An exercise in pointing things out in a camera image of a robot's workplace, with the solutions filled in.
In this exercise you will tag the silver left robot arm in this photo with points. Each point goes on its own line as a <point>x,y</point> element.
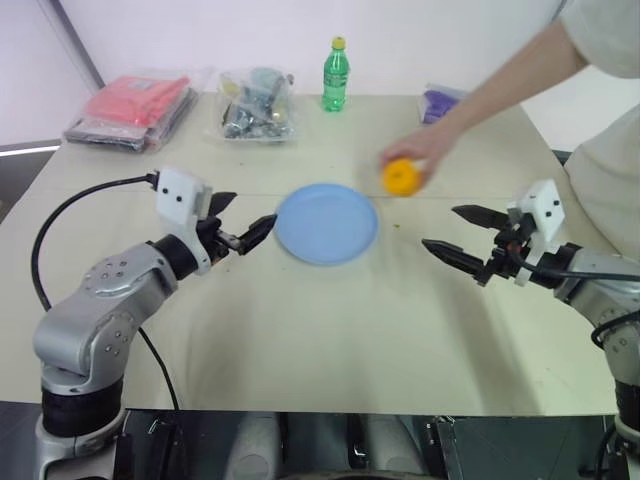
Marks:
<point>100,320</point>

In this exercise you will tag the person's bare forearm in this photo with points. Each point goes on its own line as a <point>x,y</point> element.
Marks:
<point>515,75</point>

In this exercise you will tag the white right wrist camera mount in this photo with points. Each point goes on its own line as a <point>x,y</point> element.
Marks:
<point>545,210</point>

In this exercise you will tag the grey rounded shape under table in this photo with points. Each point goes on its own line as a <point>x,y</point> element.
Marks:
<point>255,447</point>

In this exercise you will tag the orange ball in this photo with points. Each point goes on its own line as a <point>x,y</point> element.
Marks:
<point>400,177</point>

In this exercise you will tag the clear bag of purple items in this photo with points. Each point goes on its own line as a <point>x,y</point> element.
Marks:
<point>439,102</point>

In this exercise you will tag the light blue round plate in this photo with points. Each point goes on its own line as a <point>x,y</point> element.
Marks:
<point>327,225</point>

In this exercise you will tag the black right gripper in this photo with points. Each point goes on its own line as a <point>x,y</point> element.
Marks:
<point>505,260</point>

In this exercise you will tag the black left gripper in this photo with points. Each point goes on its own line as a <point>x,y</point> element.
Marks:
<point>212,240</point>

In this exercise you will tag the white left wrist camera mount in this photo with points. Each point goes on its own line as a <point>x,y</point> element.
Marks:
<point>177,197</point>

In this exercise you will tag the person's bare hand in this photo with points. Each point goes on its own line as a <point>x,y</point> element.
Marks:
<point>425,145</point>

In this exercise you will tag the clear bag of red packets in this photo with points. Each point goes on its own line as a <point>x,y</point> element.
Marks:
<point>132,107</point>

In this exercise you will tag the clear bag of mixed items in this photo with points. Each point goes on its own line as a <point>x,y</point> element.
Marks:
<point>255,107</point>

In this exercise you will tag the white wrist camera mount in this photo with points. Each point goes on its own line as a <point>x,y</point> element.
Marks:
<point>177,197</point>
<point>545,210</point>

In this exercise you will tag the green plastic bottle yellow cap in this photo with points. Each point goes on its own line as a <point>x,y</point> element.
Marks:
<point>334,80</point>

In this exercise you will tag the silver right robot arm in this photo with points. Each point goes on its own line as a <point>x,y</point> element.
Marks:
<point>595,280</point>

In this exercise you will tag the black bracket under table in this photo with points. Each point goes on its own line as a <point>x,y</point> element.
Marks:
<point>167,447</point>
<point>442,447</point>

